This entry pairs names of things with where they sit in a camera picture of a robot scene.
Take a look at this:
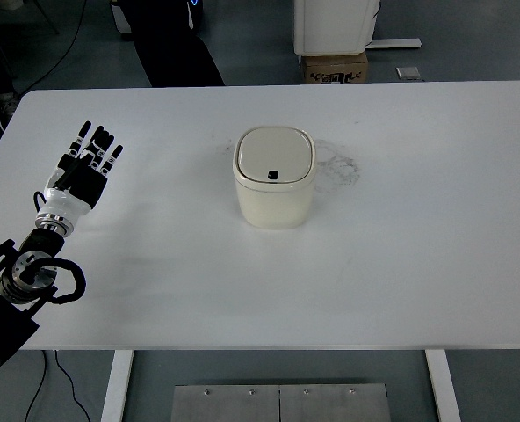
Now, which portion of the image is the small grey floor plate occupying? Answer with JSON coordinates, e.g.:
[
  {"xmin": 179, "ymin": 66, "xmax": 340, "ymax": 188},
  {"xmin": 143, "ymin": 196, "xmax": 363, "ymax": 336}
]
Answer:
[{"xmin": 395, "ymin": 66, "xmax": 422, "ymax": 81}]

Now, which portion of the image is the cardboard box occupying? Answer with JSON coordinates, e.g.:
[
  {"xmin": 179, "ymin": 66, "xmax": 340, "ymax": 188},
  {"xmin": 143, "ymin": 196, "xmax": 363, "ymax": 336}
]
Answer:
[{"xmin": 300, "ymin": 53, "xmax": 369, "ymax": 84}]

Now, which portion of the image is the white left table leg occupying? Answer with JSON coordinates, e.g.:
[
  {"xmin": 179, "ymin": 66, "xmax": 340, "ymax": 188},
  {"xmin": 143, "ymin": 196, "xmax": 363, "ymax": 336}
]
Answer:
[{"xmin": 100, "ymin": 350, "xmax": 134, "ymax": 422}]

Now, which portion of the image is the white appliance cabinet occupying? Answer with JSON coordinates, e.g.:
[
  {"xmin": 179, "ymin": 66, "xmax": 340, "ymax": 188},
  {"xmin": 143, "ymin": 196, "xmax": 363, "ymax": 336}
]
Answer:
[{"xmin": 293, "ymin": 0, "xmax": 381, "ymax": 56}]

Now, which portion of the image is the black floor cable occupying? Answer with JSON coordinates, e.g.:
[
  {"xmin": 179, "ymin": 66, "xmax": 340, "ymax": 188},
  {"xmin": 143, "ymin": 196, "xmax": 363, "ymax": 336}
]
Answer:
[{"xmin": 24, "ymin": 349, "xmax": 92, "ymax": 422}]

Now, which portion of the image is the metal floor plate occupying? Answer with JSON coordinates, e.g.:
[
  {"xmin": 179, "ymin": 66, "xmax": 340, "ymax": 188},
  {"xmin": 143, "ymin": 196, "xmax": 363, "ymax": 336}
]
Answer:
[{"xmin": 171, "ymin": 383, "xmax": 391, "ymax": 421}]

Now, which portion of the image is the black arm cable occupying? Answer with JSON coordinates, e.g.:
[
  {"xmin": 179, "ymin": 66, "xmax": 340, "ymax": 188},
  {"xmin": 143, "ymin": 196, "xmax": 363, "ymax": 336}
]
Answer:
[{"xmin": 25, "ymin": 257, "xmax": 87, "ymax": 305}]

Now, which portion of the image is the white table foot bar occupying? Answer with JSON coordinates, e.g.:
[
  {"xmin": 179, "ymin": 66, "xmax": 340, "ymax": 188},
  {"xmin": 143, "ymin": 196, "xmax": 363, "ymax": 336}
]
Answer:
[{"xmin": 365, "ymin": 38, "xmax": 422, "ymax": 49}]

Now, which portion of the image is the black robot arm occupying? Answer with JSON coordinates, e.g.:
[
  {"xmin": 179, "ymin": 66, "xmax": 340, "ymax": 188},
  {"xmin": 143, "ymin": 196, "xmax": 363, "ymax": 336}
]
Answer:
[{"xmin": 0, "ymin": 122, "xmax": 123, "ymax": 367}]

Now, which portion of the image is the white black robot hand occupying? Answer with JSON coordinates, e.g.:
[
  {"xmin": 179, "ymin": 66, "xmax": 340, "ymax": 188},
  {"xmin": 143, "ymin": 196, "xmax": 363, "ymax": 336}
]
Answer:
[{"xmin": 35, "ymin": 120, "xmax": 123, "ymax": 235}]

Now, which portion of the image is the white right table leg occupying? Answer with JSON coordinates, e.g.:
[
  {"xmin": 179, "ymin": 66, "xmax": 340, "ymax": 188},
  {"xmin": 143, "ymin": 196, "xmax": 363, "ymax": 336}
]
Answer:
[{"xmin": 425, "ymin": 349, "xmax": 461, "ymax": 422}]

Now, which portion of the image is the cream square trash can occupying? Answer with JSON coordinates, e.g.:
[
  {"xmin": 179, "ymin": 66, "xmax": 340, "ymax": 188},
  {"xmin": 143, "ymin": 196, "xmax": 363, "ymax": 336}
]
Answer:
[{"xmin": 233, "ymin": 127, "xmax": 317, "ymax": 229}]

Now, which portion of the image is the white table leg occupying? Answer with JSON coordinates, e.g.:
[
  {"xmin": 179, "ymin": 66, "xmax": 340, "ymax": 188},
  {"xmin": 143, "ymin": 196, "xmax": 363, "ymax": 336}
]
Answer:
[
  {"xmin": 100, "ymin": 350, "xmax": 134, "ymax": 422},
  {"xmin": 425, "ymin": 349, "xmax": 461, "ymax": 422}
]

